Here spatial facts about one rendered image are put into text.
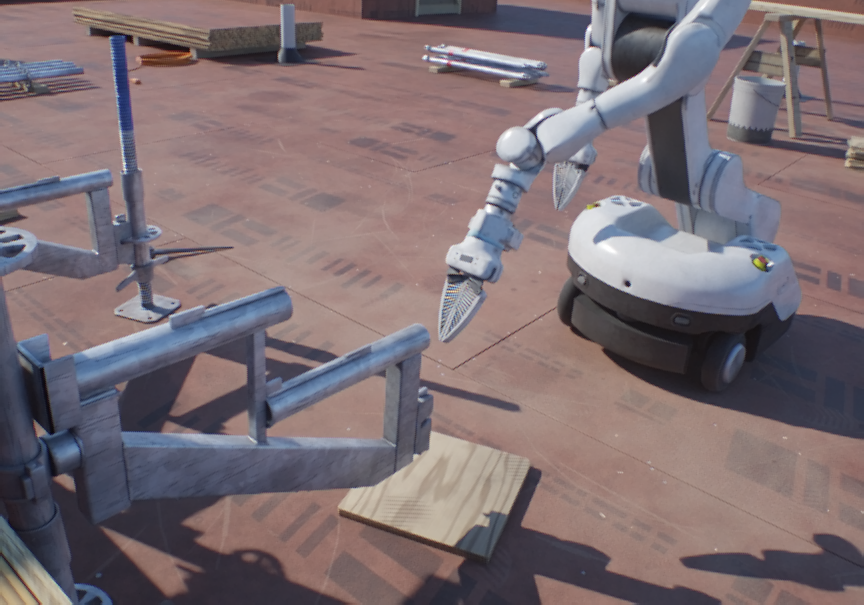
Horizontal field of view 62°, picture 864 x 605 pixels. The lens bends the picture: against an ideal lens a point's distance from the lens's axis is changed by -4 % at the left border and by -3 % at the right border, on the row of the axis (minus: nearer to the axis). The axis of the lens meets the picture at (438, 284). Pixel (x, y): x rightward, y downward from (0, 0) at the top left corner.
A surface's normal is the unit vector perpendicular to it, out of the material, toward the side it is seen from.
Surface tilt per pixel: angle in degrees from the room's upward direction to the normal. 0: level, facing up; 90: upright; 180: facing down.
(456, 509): 0
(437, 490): 0
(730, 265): 35
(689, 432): 0
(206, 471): 90
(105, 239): 90
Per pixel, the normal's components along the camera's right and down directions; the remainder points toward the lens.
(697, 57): -0.16, 0.47
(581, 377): 0.06, -0.90
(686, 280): -0.23, -0.14
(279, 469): 0.76, 0.32
